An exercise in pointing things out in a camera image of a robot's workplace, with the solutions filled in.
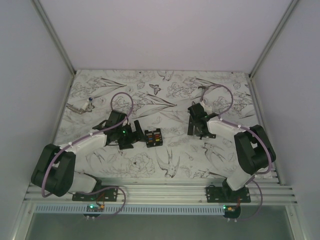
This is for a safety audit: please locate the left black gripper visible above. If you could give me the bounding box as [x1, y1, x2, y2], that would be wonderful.
[116, 120, 147, 150]

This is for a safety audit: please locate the black fuse box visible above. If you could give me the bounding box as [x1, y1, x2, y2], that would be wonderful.
[144, 128, 163, 148]

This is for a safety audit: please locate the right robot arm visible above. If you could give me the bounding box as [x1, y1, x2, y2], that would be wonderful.
[187, 103, 276, 203]

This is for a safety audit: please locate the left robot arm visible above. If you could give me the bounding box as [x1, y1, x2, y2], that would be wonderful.
[30, 110, 145, 201]

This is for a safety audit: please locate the small hammer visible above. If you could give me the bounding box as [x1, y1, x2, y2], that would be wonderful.
[198, 86, 208, 90]

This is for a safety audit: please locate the floral patterned mat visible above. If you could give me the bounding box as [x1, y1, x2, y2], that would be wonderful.
[55, 70, 258, 179]

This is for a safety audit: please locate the metal latch with blue knob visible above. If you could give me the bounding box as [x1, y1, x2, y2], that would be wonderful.
[66, 97, 95, 115]

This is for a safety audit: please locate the left controller board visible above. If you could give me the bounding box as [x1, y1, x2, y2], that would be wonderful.
[83, 203, 105, 220]

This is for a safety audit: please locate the controller board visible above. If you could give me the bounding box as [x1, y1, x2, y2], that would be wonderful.
[83, 203, 105, 220]
[223, 205, 241, 221]

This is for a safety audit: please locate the right controller board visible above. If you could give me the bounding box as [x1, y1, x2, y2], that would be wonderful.
[223, 205, 241, 221]

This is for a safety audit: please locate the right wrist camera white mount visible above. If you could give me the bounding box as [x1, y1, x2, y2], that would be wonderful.
[200, 101, 213, 115]

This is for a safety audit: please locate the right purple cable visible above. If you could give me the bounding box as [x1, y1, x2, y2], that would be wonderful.
[201, 84, 273, 222]

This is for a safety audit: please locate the purple cable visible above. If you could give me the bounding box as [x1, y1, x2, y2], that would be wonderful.
[41, 91, 135, 220]
[201, 84, 273, 222]

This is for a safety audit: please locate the aluminium rail frame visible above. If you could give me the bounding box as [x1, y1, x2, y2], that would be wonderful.
[23, 174, 298, 205]

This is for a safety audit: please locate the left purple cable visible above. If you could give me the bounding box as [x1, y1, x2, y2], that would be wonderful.
[41, 91, 135, 220]

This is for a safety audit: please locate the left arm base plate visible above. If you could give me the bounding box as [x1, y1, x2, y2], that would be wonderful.
[72, 185, 118, 202]

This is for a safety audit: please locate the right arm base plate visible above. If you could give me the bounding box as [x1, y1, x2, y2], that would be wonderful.
[205, 185, 251, 203]

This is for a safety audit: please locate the slotted cable duct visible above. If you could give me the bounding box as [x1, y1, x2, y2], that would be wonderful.
[34, 203, 224, 216]

